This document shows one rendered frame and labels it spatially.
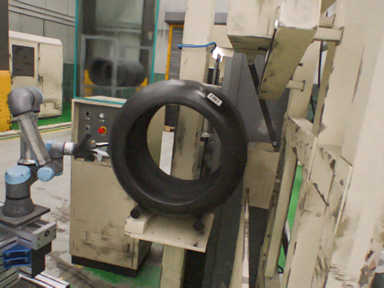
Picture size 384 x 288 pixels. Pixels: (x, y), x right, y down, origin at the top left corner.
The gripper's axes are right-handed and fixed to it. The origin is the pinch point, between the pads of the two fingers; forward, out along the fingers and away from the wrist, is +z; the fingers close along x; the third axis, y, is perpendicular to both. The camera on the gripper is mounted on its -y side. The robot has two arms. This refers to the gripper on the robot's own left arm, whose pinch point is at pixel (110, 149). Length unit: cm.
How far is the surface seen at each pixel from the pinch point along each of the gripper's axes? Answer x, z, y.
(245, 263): 92, 54, -6
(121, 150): 42.3, 11.0, -17.3
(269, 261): 38, 89, 40
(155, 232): 46, 28, 20
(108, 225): -27, -5, 71
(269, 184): 31, 82, -1
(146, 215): 40.3, 23.1, 14.6
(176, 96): 44, 31, -43
